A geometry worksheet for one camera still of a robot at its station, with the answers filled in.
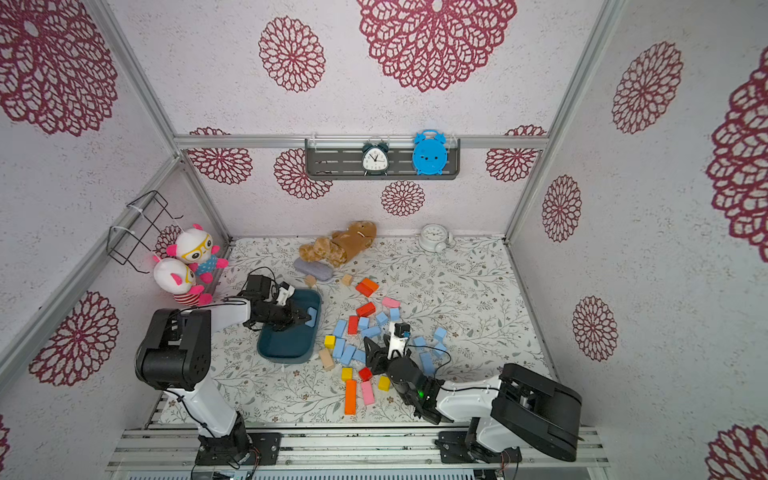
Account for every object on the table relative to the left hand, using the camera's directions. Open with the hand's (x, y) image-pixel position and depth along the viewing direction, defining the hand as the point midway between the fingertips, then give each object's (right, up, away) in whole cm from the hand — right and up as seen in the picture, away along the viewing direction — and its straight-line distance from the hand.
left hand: (309, 318), depth 95 cm
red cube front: (+18, -14, -10) cm, 25 cm away
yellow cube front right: (+24, -16, -12) cm, 31 cm away
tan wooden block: (+7, -11, -8) cm, 15 cm away
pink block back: (+26, +4, +6) cm, 27 cm away
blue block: (+41, -4, -1) cm, 42 cm away
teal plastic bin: (-2, -6, -7) cm, 10 cm away
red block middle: (+18, +2, +3) cm, 18 cm away
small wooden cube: (+10, +12, +11) cm, 19 cm away
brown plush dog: (+9, +24, +11) cm, 28 cm away
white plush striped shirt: (-34, +13, -11) cm, 38 cm away
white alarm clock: (+44, +28, +22) cm, 57 cm away
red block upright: (+14, -2, 0) cm, 14 cm away
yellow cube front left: (+13, -14, -11) cm, 22 cm away
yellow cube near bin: (+7, -6, -5) cm, 11 cm away
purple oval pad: (+1, +15, +14) cm, 21 cm away
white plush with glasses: (-36, +23, -1) cm, 42 cm away
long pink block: (+19, -19, -12) cm, 29 cm away
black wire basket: (-41, +28, -15) cm, 52 cm away
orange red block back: (+18, +9, +11) cm, 23 cm away
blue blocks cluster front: (+13, -9, -5) cm, 17 cm away
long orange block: (+14, -19, -13) cm, 27 cm away
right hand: (+20, -3, -14) cm, 25 cm away
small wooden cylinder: (-2, +12, +11) cm, 16 cm away
